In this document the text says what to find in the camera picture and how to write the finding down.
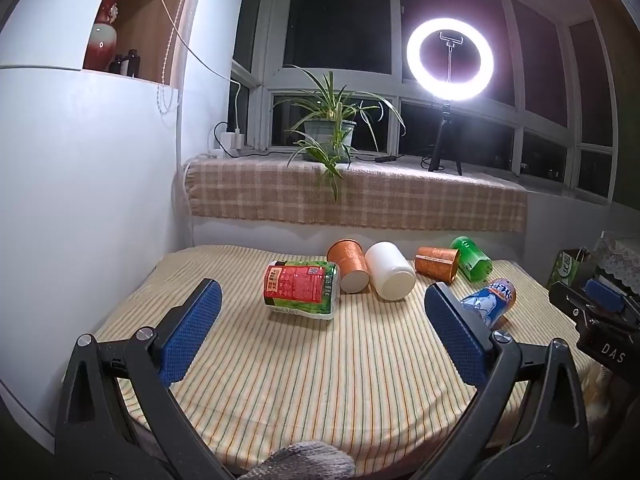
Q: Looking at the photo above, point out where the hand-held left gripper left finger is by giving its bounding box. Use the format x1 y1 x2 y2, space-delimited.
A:
55 277 236 480

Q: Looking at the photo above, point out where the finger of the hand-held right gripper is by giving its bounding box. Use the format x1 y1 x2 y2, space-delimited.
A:
585 278 640 318
548 282 640 332

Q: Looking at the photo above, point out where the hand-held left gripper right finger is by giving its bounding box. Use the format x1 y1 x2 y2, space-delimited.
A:
410 281 591 480

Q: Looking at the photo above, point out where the orange patterned paper cup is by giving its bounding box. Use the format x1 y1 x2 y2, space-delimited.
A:
327 239 372 295
414 246 461 285

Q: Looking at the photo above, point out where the white plastic cup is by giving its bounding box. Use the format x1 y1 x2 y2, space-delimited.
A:
364 241 417 302

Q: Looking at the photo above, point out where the green cardboard box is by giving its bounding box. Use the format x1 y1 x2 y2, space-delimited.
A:
549 249 597 288

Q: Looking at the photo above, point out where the white lace cloth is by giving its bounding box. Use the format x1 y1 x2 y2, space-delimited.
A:
592 232 640 287

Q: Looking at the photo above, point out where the blue orange drink can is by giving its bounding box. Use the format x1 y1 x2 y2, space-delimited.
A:
459 277 517 331

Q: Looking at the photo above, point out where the red green snack canister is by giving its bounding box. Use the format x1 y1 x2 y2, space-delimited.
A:
262 260 342 322

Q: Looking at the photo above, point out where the yellow striped tablecloth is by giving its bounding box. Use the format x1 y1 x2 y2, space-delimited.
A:
62 244 608 466

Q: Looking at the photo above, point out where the brown plaid cloth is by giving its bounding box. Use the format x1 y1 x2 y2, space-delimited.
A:
182 156 528 233

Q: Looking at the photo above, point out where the grey knitted cloth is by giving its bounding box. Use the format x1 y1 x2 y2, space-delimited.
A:
239 441 357 480

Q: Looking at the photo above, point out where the black tripod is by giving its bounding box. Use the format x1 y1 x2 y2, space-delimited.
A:
427 104 463 176

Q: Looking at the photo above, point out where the white power adapter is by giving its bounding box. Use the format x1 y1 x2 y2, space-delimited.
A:
214 121 246 158

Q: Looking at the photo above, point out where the potted spider plant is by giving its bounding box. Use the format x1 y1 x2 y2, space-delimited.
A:
274 65 407 204

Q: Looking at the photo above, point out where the phone holder clamp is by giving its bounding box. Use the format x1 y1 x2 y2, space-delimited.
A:
440 31 466 83

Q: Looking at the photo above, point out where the red and white vase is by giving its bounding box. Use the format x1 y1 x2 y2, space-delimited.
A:
83 0 131 72

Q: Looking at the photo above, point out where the black cable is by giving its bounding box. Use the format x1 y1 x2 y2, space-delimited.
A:
244 146 401 164

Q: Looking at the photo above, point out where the white ring light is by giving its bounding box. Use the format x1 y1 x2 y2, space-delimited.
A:
406 17 495 106

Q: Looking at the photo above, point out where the white charging cable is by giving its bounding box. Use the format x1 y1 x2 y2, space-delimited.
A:
151 0 242 128

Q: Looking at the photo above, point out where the white bead cord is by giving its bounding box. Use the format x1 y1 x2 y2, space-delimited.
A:
158 0 199 118

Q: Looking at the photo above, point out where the wooden wall shelf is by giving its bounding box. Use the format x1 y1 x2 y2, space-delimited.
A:
82 0 211 89

